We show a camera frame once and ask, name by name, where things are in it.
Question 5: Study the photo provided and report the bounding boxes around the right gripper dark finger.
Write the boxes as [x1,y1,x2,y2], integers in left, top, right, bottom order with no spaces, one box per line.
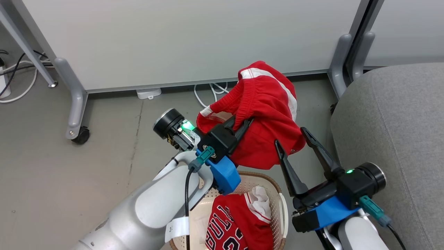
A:
[300,127,344,180]
[275,140,309,197]

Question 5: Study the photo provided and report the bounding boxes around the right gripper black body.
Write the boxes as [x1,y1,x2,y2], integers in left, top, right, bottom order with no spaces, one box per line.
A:
[292,162,387,211]

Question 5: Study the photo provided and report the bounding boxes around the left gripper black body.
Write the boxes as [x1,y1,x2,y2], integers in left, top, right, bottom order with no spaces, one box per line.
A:
[153,108,240,159]

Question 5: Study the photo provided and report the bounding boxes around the red shorts with white stripe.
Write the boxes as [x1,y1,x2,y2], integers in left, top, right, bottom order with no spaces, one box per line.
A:
[196,61,306,170]

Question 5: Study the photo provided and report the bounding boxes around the red basketball jersey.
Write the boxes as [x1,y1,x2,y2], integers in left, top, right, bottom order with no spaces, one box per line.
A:
[205,186,274,250]

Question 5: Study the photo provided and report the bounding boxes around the cream perforated laundry basket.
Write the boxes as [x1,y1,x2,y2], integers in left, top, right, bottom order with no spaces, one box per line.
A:
[169,171,289,250]

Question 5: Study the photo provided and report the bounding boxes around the grey fabric sofa seat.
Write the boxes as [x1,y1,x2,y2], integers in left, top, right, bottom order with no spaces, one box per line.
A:
[330,62,444,250]

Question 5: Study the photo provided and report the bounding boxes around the white power adapter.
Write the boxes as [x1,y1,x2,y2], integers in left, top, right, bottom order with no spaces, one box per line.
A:
[136,88,162,101]

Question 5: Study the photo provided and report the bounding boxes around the wide white partition panel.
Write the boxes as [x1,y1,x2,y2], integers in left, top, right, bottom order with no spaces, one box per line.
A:
[10,0,372,94]

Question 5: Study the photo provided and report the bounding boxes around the white paper tag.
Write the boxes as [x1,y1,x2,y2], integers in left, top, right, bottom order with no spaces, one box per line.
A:
[165,216,191,243]

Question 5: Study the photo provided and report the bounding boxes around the grey partition foot with caster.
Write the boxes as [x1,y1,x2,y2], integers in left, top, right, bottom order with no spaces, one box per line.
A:
[53,57,91,145]

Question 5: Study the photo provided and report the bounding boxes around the narrow white partition panel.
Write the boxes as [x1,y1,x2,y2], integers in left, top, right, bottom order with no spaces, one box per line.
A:
[364,0,444,68]

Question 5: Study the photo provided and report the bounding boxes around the slanted grey metal leg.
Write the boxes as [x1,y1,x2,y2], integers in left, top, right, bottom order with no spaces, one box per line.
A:
[0,3,58,88]

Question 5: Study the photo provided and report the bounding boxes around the white power strip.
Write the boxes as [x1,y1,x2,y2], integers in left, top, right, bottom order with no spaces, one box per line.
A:
[0,57,11,100]

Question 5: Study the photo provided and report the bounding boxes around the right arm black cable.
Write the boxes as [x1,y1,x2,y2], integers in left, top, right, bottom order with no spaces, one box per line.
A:
[359,195,407,250]

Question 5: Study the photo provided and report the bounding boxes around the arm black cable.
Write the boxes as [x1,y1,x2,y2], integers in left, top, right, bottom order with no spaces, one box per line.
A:
[185,146,216,250]
[359,195,407,250]

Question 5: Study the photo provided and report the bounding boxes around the looped white cable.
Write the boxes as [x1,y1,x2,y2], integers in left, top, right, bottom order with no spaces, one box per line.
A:
[193,82,230,109]

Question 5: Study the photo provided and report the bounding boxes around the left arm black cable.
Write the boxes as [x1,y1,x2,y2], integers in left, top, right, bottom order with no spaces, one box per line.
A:
[185,146,216,250]

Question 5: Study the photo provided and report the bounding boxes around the long white cable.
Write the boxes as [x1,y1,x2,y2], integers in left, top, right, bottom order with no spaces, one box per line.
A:
[0,58,52,104]

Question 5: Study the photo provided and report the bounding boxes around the black floor cable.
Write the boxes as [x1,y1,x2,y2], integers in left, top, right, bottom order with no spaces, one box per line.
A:
[0,50,54,98]

